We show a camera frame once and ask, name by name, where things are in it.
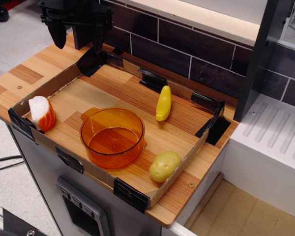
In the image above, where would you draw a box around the grey toy oven front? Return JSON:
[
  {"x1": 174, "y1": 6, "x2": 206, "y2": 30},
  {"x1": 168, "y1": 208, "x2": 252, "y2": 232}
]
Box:
[{"x1": 56, "y1": 177, "x2": 111, "y2": 236}]

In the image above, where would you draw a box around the dark wooden right post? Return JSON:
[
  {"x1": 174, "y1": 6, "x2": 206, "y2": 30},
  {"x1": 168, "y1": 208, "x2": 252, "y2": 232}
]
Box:
[{"x1": 234, "y1": 0, "x2": 294, "y2": 122}]

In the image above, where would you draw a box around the dark wooden post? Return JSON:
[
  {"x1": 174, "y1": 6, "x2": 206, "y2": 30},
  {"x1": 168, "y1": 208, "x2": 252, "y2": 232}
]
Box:
[
  {"x1": 72, "y1": 26, "x2": 92, "y2": 50},
  {"x1": 234, "y1": 0, "x2": 294, "y2": 122}
]

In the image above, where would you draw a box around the black caster wheel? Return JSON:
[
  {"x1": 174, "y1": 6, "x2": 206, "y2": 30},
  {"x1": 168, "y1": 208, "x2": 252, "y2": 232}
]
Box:
[{"x1": 0, "y1": 6, "x2": 9, "y2": 22}]

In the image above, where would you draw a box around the white toy sink drainboard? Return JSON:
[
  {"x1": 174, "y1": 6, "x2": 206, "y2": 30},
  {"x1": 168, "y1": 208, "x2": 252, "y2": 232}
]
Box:
[{"x1": 222, "y1": 94, "x2": 295, "y2": 217}]

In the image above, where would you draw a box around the orange transparent plastic pot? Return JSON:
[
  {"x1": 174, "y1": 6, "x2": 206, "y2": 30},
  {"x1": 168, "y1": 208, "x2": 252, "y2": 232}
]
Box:
[{"x1": 80, "y1": 107, "x2": 147, "y2": 170}]

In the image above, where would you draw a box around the dark wooden left post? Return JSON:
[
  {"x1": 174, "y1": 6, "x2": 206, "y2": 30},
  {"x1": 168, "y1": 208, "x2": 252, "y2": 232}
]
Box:
[{"x1": 72, "y1": 26, "x2": 92, "y2": 50}]

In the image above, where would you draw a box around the yellow toy potato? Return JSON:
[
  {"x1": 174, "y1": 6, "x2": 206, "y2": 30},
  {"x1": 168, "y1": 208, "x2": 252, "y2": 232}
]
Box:
[{"x1": 149, "y1": 151, "x2": 181, "y2": 182}]

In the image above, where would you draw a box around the white orange toy sushi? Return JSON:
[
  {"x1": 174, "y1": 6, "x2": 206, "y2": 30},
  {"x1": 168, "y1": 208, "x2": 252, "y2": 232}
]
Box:
[{"x1": 29, "y1": 96, "x2": 56, "y2": 131}]

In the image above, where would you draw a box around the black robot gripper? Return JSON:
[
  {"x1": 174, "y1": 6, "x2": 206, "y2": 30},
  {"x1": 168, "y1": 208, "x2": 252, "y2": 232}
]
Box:
[{"x1": 38, "y1": 0, "x2": 114, "y2": 54}]

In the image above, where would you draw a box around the yellow toy banana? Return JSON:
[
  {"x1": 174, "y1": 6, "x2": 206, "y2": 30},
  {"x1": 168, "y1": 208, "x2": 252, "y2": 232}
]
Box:
[{"x1": 155, "y1": 86, "x2": 172, "y2": 121}]

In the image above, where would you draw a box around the black cable on floor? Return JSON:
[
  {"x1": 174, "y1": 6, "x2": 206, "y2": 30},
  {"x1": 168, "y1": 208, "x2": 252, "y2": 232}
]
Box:
[{"x1": 0, "y1": 154, "x2": 24, "y2": 173}]

